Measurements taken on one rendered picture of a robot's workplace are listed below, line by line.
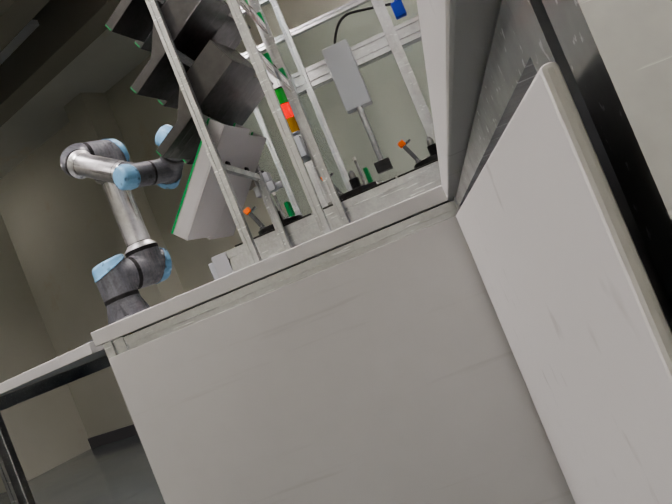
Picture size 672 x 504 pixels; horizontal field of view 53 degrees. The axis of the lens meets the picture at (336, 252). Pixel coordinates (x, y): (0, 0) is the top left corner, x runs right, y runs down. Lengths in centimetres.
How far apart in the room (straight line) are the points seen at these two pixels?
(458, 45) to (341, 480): 115
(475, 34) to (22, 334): 831
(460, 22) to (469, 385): 108
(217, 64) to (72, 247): 637
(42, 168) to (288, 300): 689
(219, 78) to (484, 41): 136
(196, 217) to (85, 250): 610
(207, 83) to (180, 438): 76
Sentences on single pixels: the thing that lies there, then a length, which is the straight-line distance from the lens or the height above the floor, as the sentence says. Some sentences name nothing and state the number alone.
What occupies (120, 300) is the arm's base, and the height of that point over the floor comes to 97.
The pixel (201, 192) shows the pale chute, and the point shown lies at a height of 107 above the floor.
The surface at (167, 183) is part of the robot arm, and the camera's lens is 217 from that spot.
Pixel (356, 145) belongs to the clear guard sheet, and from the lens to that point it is 334.
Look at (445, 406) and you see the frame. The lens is 125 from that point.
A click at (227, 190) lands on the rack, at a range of 150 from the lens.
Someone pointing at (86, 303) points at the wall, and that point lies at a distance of 786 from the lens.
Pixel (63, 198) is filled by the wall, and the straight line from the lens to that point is 780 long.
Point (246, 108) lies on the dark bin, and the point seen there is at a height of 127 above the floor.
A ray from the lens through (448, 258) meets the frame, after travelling 121.
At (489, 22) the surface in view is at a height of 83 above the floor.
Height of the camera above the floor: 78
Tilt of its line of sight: 2 degrees up
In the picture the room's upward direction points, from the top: 22 degrees counter-clockwise
